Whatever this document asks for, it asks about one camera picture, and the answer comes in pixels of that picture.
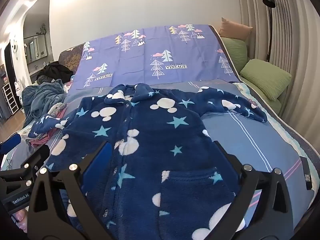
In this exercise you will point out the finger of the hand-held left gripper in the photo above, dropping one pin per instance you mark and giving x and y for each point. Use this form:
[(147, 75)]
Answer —
[(10, 143), (37, 156)]

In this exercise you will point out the navy star-print fleece jacket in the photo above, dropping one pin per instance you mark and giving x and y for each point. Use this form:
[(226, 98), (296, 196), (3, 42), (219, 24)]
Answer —
[(155, 135)]

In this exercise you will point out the person's left hand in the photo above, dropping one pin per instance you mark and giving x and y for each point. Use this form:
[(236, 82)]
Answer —
[(21, 220)]

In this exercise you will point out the peach pillow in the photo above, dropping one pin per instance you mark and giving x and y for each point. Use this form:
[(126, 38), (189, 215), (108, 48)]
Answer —
[(235, 30)]

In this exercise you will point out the black clothes pile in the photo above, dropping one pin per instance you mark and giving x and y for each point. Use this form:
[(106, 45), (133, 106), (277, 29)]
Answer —
[(56, 71)]

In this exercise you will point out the green hanging plant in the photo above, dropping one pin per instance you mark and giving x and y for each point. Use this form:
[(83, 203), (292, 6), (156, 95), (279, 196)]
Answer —
[(43, 29)]

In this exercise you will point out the purple tree-print blanket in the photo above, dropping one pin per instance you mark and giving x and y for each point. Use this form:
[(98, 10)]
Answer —
[(140, 55)]

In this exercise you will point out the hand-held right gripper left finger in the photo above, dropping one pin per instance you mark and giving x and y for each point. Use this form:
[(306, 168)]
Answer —
[(98, 165)]

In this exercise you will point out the wall mirror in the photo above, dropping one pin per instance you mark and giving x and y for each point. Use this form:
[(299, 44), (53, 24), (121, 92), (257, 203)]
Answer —
[(35, 47)]

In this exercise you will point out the white cat figure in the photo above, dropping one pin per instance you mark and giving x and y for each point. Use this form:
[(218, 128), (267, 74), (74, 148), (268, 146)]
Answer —
[(18, 86)]

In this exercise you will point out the white shelf rack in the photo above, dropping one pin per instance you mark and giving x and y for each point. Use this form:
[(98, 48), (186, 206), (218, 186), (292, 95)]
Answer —
[(10, 97)]

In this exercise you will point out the large green pillow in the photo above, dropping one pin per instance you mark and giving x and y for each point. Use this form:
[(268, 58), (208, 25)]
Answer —
[(265, 77)]

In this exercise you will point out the stack of folded clothes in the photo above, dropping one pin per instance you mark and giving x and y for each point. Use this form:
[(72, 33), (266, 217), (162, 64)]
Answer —
[(58, 110)]

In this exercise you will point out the teal fleece blanket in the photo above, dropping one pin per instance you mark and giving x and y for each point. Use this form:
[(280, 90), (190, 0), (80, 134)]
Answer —
[(40, 97)]

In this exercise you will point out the green seat cushion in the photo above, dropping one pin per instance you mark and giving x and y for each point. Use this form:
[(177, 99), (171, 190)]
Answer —
[(273, 106)]

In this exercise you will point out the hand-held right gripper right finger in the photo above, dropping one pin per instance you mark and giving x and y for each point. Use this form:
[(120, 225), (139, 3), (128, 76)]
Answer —
[(231, 161)]

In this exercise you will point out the blue striped bed sheet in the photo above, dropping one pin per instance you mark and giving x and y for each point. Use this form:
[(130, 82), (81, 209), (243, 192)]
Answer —
[(237, 140)]

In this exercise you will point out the black rectangular box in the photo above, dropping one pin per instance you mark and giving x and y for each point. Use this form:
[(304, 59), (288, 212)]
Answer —
[(306, 172)]

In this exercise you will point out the small green pillow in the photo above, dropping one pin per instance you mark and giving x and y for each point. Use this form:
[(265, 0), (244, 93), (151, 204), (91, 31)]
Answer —
[(235, 52)]

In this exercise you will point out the dark-edged mattress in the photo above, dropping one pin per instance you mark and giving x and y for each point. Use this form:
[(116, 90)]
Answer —
[(287, 135)]

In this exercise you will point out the brown branch-print cloth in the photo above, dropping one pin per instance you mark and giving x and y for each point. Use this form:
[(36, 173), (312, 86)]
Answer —
[(72, 57)]

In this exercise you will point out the beige curtain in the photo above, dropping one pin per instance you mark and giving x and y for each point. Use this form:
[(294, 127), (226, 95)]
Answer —
[(295, 42)]

